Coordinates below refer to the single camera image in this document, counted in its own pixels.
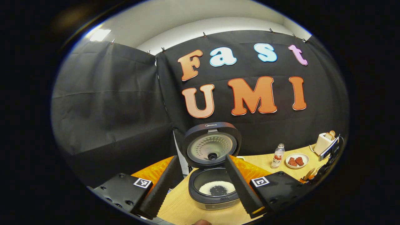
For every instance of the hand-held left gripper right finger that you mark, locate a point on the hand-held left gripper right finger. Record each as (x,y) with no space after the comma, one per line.
(240,187)

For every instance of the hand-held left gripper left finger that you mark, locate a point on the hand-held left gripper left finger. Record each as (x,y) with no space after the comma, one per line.
(162,190)

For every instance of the dark grey rice cooker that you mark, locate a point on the dark grey rice cooker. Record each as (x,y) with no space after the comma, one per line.
(209,147)

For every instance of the white toaster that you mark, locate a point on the white toaster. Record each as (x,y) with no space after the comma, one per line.
(322,145)

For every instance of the toast slice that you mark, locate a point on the toast slice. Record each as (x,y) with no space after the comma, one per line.
(332,133)
(328,136)

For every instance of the white round plate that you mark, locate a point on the white round plate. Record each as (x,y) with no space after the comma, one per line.
(304,162)

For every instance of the white sectioned condiment dish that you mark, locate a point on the white sectioned condiment dish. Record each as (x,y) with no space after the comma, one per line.
(241,157)

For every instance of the red meat piece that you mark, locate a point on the red meat piece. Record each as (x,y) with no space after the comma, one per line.
(299,161)
(292,162)

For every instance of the clear bottle red label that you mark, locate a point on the clear bottle red label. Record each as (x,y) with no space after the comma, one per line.
(277,157)

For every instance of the black backdrop cloth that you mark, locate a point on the black backdrop cloth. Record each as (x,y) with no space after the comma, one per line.
(109,109)

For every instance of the ceiling light panel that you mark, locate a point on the ceiling light panel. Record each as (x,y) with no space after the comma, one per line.
(100,35)

